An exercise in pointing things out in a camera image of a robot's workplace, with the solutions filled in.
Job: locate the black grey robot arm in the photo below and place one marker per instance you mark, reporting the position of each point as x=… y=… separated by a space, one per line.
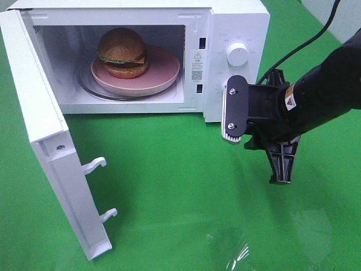
x=324 y=93

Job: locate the white microwave oven body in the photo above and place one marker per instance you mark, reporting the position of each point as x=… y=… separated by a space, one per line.
x=196 y=32

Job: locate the clear tape patch right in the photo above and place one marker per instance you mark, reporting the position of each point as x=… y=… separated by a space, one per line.
x=315 y=233

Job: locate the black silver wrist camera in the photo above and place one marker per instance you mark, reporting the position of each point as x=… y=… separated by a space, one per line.
x=235 y=109

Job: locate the clear tape patch far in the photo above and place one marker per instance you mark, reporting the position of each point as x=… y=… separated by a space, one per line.
x=353 y=75

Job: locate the burger with lettuce and tomato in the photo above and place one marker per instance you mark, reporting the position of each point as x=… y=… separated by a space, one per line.
x=123 y=52

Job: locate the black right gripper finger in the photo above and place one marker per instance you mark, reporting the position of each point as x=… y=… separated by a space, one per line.
x=276 y=78
x=281 y=156

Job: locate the clear tape patch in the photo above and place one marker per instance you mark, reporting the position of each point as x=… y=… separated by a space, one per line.
x=228 y=249
x=353 y=75
x=315 y=233

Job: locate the clear tape patch near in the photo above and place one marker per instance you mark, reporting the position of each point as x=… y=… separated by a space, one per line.
x=228 y=249

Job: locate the pink round plate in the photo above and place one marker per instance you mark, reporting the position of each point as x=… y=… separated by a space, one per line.
x=163 y=70

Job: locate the glass microwave turntable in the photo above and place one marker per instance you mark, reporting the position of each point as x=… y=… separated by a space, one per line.
x=88 y=83

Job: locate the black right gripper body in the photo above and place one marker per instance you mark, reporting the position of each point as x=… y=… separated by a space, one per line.
x=266 y=122

